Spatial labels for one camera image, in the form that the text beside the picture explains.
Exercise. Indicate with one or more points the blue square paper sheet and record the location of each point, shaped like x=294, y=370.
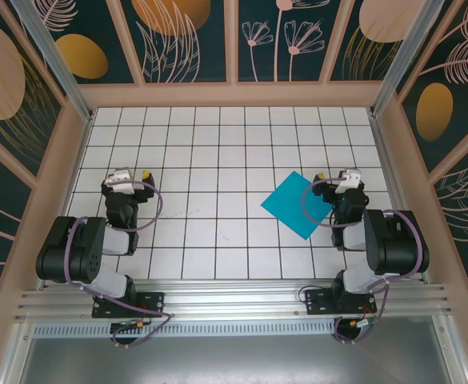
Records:
x=285, y=204

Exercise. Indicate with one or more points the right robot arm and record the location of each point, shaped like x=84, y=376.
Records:
x=397, y=248

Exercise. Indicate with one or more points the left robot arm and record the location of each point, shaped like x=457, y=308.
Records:
x=69, y=252

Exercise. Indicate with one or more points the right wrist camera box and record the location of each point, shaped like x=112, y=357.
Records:
x=349, y=178

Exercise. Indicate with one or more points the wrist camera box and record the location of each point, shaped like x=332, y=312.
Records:
x=120, y=179
x=349, y=178

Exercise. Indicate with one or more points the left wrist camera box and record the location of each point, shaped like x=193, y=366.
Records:
x=120, y=179

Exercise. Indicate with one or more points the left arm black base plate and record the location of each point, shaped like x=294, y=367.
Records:
x=153, y=304

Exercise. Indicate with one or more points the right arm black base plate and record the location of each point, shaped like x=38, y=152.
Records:
x=317, y=302

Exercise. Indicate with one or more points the aluminium frame post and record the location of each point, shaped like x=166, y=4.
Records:
x=401, y=60
x=57, y=68

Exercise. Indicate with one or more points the aluminium mounting rail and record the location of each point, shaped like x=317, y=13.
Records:
x=233, y=298

